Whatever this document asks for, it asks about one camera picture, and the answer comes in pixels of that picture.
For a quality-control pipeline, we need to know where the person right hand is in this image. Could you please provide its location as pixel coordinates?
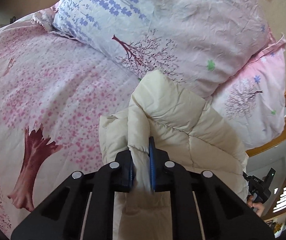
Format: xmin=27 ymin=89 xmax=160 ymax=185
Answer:
xmin=247 ymin=196 xmax=265 ymax=217

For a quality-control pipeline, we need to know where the pink floral pillow right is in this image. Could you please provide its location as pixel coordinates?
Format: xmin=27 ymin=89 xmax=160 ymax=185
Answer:
xmin=211 ymin=33 xmax=286 ymax=150

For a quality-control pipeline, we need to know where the pink floral bed sheet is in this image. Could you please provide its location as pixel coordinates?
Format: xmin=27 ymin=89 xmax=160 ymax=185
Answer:
xmin=0 ymin=9 xmax=139 ymax=236

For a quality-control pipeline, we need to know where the pink floral pillow left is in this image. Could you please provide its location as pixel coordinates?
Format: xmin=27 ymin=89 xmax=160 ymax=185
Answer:
xmin=31 ymin=0 xmax=271 ymax=98

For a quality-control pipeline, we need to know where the pink floral pillow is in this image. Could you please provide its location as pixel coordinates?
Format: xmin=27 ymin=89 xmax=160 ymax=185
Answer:
xmin=31 ymin=0 xmax=271 ymax=98
xmin=211 ymin=33 xmax=286 ymax=150

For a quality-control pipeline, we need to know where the beige puffer jacket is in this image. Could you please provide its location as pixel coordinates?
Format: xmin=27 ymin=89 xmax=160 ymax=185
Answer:
xmin=99 ymin=70 xmax=248 ymax=239

